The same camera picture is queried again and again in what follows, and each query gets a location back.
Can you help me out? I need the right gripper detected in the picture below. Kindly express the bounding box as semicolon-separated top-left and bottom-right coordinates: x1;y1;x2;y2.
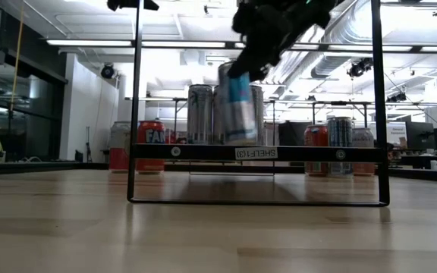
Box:
227;0;337;83

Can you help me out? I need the light blue slim can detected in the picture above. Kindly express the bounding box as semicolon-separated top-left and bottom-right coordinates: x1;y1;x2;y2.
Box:
217;60;259;147

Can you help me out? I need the blue silver energy drink can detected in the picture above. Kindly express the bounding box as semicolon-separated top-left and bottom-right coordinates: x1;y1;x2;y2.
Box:
326;116;354;179

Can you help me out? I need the orange Fanta soda can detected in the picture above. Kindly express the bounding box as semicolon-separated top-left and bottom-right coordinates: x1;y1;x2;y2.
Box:
136;120;166;175

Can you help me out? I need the white shelf label sticker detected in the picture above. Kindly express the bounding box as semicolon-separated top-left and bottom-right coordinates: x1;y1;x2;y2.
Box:
234;146;279;161

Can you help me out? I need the long ceiling light strip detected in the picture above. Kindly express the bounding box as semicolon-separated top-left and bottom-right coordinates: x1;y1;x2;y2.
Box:
46;39;437;53

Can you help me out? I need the white pink cloth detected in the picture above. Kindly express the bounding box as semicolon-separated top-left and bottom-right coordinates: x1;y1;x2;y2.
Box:
263;121;279;145

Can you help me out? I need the black ceiling spotlight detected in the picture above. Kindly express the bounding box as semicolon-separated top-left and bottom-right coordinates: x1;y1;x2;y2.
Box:
385;92;407;103
100;63;115;80
346;56;374;79

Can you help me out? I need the black partition panel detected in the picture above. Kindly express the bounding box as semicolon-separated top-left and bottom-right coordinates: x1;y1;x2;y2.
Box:
278;120;306;145

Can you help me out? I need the orange soda can blue logo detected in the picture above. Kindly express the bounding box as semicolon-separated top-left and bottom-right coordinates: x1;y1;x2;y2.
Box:
303;124;329;177

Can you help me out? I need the white can orange base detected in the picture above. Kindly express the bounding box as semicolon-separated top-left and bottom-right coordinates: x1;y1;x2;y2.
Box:
352;127;376;177

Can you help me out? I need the white can red base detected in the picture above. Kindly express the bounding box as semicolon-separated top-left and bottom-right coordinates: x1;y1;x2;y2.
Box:
108;121;132;174

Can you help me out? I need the black tripod stand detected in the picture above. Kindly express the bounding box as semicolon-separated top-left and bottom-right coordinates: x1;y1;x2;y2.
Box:
83;126;93;163

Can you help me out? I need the white printed sign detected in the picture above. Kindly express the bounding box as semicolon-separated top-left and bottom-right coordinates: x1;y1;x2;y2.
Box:
386;121;408;146

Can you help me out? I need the black metal shelf frame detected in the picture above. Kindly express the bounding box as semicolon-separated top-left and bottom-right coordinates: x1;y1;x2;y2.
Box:
126;0;391;208

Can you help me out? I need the yellow hanging cable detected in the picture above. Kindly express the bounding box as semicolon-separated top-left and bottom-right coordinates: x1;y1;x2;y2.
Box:
9;0;25;114

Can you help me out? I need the black table edge rail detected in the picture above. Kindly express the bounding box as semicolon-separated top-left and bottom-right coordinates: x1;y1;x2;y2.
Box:
0;161;437;185

